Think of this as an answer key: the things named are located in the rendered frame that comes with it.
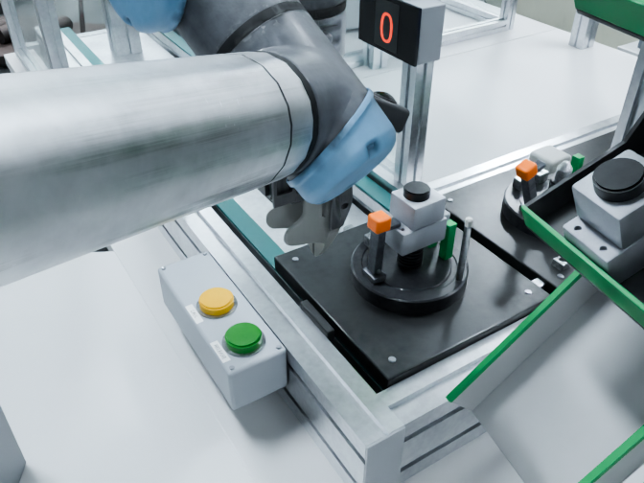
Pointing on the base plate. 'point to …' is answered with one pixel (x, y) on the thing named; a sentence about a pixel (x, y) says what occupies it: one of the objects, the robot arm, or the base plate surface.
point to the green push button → (243, 337)
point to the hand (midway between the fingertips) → (322, 241)
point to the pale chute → (564, 390)
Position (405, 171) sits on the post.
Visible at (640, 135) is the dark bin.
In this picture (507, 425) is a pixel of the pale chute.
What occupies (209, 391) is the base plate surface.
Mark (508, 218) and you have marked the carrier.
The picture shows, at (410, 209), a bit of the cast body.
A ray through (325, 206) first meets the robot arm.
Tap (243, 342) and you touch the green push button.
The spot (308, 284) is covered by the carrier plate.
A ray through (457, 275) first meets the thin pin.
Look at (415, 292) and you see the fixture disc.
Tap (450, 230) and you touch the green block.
